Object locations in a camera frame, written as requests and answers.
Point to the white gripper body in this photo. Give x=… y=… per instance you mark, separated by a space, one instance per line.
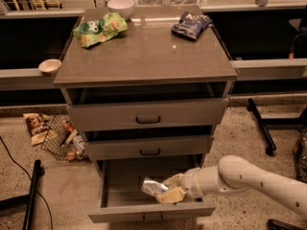
x=191 y=182

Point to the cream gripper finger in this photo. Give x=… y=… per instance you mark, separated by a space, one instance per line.
x=173 y=195
x=173 y=181

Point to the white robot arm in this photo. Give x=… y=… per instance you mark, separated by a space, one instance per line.
x=233 y=176

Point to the grey middle drawer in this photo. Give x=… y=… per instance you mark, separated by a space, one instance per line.
x=148 y=142

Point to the grey drawer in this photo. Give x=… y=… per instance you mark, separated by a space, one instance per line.
x=148 y=142
x=144 y=106
x=121 y=197

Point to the grey bottom drawer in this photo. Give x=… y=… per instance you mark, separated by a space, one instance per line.
x=121 y=197

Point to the grey top drawer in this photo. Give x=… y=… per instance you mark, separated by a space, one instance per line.
x=144 y=106

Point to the grey drawer cabinet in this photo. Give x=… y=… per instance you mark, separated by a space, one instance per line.
x=147 y=53

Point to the black foot bottom right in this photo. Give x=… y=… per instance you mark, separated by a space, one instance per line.
x=274 y=224

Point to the black stand leg left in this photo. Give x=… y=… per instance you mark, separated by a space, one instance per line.
x=27 y=200

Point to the brown snack bag on floor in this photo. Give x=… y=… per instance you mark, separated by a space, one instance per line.
x=37 y=126

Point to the dark blue snack bag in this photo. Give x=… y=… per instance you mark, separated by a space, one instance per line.
x=191 y=25

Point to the small white bowl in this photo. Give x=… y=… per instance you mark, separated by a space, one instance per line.
x=50 y=66

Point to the green chip bag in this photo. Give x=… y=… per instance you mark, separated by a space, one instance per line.
x=93 y=32

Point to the white bowl on cabinet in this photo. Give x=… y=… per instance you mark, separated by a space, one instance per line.
x=123 y=7

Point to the wire basket at right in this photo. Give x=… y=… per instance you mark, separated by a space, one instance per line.
x=300 y=156

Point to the wire basket with snacks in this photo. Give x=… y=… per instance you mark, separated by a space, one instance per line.
x=63 y=141

